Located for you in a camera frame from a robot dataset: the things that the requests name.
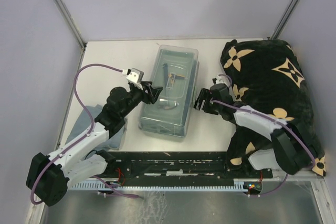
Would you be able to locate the green plastic tool box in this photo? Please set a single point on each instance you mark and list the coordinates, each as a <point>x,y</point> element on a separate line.
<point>175,70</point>

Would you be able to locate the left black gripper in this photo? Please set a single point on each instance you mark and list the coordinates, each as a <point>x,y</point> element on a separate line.
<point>155,92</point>

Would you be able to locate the right aluminium frame post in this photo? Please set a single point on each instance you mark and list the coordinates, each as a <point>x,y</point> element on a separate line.
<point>289,10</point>

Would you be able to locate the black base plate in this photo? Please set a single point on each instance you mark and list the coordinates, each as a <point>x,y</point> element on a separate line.
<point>177,169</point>

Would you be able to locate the small yellow screwdriver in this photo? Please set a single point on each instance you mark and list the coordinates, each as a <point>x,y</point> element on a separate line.
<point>174,77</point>

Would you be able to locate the left aluminium frame post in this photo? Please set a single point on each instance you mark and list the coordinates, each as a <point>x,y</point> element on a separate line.
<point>70,22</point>

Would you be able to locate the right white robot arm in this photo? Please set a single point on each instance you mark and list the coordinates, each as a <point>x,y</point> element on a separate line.
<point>261,140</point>

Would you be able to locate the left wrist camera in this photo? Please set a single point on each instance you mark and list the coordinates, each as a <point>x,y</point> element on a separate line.
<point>134,76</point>

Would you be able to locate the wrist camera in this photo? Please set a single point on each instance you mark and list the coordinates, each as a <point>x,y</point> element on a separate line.
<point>134,76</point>
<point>223,79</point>

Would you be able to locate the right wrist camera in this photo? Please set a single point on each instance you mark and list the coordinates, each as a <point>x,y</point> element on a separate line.
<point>223,79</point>

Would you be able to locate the folded blue denim cloth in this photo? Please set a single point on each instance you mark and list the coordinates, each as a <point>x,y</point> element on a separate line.
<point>83,122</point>

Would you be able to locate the black floral blanket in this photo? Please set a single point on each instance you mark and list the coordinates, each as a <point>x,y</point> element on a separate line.
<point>266,76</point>

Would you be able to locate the aluminium frame post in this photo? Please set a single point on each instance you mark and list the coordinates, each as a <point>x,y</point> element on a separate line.
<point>289,10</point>
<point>70,22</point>

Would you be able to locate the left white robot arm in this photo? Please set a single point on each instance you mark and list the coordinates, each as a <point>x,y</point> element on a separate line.
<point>50,176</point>

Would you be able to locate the black handled claw hammer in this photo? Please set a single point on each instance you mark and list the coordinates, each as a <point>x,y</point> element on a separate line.
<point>164,102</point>

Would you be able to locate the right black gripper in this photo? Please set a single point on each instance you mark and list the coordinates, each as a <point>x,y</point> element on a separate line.
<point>205,94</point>

